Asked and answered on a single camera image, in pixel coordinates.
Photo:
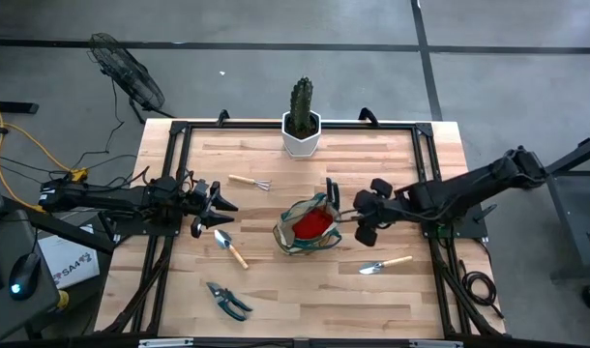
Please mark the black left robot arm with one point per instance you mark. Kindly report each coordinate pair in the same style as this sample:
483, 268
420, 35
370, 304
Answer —
106, 198

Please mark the silver metal bracket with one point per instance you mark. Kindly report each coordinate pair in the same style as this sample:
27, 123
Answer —
164, 343
435, 344

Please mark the yellow round cap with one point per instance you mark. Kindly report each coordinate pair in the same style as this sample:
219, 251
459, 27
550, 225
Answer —
63, 299

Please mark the black desk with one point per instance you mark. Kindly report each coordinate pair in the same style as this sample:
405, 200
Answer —
5, 309

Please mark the green cactus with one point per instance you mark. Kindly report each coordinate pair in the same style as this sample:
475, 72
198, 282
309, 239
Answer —
301, 104

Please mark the grey metal table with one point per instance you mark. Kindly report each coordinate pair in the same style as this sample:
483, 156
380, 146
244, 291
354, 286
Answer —
570, 217

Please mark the white hexagonal plant pot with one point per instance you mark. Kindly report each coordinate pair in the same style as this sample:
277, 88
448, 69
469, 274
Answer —
300, 147

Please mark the black floor fan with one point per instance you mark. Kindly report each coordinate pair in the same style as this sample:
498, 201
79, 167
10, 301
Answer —
130, 77

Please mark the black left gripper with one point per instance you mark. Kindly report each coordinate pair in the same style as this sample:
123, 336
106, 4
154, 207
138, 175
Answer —
196, 200

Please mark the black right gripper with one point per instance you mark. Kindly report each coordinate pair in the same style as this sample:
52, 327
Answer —
377, 208

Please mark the beige green gardening bag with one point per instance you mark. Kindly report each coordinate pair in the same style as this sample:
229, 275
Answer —
281, 232

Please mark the black computer mouse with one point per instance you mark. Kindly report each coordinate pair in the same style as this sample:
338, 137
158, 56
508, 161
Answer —
25, 275

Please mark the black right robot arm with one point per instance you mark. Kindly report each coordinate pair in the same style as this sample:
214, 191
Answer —
469, 191

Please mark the white cardboard box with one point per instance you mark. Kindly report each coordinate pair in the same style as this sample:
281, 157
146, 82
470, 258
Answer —
72, 266

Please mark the red gardening glove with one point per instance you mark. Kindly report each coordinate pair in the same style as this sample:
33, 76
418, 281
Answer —
313, 223

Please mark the black aluminium table frame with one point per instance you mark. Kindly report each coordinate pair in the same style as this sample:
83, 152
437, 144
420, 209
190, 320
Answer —
227, 125

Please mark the black flat floor bar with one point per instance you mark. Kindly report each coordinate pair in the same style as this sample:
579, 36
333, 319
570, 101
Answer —
14, 107

